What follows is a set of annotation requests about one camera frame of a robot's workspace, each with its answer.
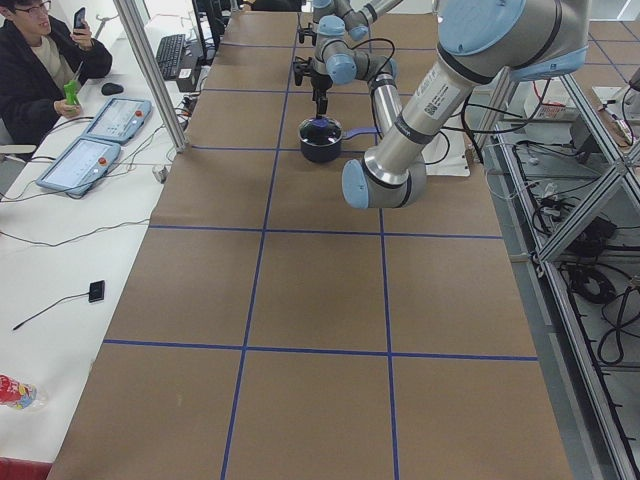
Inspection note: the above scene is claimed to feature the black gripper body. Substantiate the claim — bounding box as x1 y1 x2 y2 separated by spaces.
297 23 317 45
292 56 332 103

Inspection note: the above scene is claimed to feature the glass lid with blue knob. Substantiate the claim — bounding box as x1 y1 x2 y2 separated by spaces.
299 117 342 146

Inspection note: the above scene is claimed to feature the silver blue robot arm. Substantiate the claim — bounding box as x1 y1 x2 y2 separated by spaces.
297 0 401 46
293 0 590 209

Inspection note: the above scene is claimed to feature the black keyboard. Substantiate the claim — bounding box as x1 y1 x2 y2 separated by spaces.
156 34 186 80

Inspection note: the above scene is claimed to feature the upper teach pendant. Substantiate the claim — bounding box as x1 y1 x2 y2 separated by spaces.
83 97 152 145

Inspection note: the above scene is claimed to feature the teach pendant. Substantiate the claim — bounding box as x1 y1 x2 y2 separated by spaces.
83 97 152 145
36 136 121 198

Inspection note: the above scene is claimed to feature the black computer mouse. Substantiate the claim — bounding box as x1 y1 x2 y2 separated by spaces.
101 82 124 96

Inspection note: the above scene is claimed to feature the lower teach pendant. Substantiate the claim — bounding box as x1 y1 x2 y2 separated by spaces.
36 136 121 198

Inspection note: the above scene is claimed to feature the person in black jacket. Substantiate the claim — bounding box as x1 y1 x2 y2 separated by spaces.
1 1 112 145

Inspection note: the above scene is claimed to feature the small black device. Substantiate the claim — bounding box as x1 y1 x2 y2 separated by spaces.
88 280 106 303

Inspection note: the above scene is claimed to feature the red plastic bottle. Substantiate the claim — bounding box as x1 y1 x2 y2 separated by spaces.
1 374 48 412

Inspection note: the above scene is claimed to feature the blue saucepan with handle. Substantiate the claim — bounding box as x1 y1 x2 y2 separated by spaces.
298 116 377 163

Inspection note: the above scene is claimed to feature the aluminium frame post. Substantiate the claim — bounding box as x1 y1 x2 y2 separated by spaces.
114 0 187 153

